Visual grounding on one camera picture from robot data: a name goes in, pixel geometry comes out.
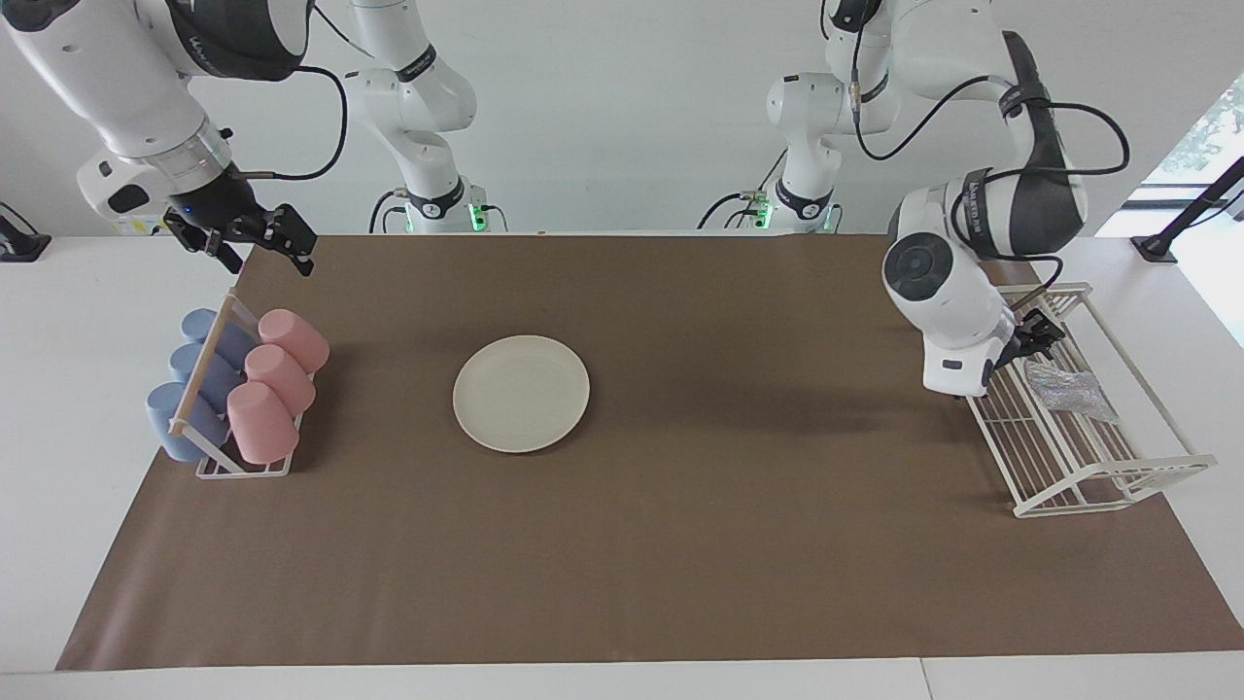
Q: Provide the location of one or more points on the clear bubble wrap piece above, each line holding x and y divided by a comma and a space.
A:
1069, 389

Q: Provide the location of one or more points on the white cup rack wooden bar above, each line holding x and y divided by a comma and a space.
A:
209, 355

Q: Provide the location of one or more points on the blue plastic cup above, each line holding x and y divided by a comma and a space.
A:
170, 428
199, 323
190, 365

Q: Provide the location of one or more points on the pink plastic cup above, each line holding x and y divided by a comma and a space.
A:
280, 379
260, 426
294, 338

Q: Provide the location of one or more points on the brown table mat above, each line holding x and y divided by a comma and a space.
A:
680, 544

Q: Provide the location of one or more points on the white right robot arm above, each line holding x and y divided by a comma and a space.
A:
107, 78

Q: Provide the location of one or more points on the cream round plate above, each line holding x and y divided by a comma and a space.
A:
521, 394

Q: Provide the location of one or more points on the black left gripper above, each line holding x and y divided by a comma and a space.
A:
1011, 352

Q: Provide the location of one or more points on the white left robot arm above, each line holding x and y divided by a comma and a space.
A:
952, 292

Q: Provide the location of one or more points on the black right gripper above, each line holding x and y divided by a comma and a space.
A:
219, 209

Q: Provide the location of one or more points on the bright window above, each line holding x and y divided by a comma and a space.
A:
1220, 126

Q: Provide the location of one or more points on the white wall socket box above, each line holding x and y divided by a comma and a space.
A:
121, 226

